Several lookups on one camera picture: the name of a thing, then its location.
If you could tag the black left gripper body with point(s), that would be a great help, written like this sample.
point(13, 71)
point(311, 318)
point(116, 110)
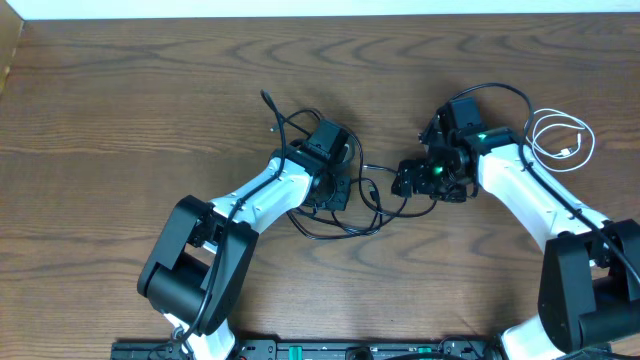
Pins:
point(335, 195)

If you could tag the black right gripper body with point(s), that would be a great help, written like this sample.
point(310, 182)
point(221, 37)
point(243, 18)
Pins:
point(436, 180)

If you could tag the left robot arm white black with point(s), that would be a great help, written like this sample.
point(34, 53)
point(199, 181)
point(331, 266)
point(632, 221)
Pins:
point(196, 269)

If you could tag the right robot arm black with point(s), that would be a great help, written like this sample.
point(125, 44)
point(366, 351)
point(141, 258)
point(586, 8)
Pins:
point(589, 285)

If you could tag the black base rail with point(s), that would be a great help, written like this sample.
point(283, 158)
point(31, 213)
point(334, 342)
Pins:
point(256, 349)

